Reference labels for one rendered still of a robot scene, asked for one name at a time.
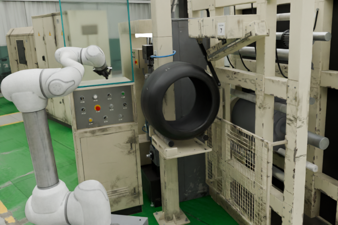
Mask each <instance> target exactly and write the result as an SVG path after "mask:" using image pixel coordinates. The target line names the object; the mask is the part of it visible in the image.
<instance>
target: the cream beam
mask: <svg viewBox="0 0 338 225"><path fill-rule="evenodd" d="M259 20H260V15H259V14H258V15H229V16H217V17H207V18H197V19H188V25H189V38H216V39H233V38H244V37H245V26H247V25H248V24H250V23H251V22H253V21H259ZM218 23H225V35H218Z"/></svg>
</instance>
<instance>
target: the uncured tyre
mask: <svg viewBox="0 0 338 225"><path fill-rule="evenodd" d="M167 68H170V69H169V70H167V71H165V69H167ZM185 77H189V78H190V80H191V81H192V83H193V85H194V87H195V91H196V98H195V102H194V105H193V107H192V109H191V110H190V111H189V113H188V114H187V115H185V116H184V117H182V118H181V119H178V120H175V121H167V120H165V118H164V116H163V112H162V101H163V98H164V95H165V93H166V91H167V90H168V88H169V87H170V86H171V85H172V84H173V83H174V82H176V81H177V80H179V79H181V78H185ZM147 87H148V90H146V89H147ZM219 107H220V92H219V88H218V85H217V83H216V81H215V79H214V78H213V76H210V75H209V74H208V73H207V72H206V71H205V69H204V68H202V67H201V66H198V65H195V64H191V63H187V62H181V61H175V62H169V63H166V64H164V65H162V66H160V67H158V68H157V69H155V70H154V71H153V72H152V73H151V74H150V75H149V76H148V78H147V79H146V81H145V83H144V85H143V88H142V92H141V109H142V112H143V115H144V117H145V118H146V120H147V121H148V123H149V124H150V125H151V126H152V127H153V128H154V129H156V130H157V131H158V132H159V133H160V134H161V135H163V136H165V137H167V138H169V139H173V140H180V141H183V140H190V139H193V138H195V137H197V136H199V135H201V134H203V133H204V132H205V131H206V130H208V129H209V127H210V126H211V125H212V124H213V122H214V120H215V119H216V117H217V114H218V111H219Z"/></svg>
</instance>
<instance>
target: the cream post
mask: <svg viewBox="0 0 338 225"><path fill-rule="evenodd" d="M150 3H151V21H152V36H153V37H152V39H153V54H154V50H155V51H157V56H165V55H170V54H173V43H172V20H171V0H150ZM169 62H173V56H168V57H161V58H157V60H155V59H154V70H155V69H157V68H158V67H160V66H162V65H164V64H166V63H169ZM162 112H163V116H164V118H165V120H167V121H175V120H176V113H175V90H174V83H173V84H172V85H171V86H170V87H169V88H168V90H167V91H166V93H165V95H164V98H163V101H162ZM159 164H160V181H161V199H162V212H164V218H165V220H166V221H171V220H173V214H174V215H175V218H176V219H179V218H180V207H179V183H178V160H177V158H173V159H168V160H167V159H166V158H165V157H164V156H163V155H162V154H161V153H160V152H159Z"/></svg>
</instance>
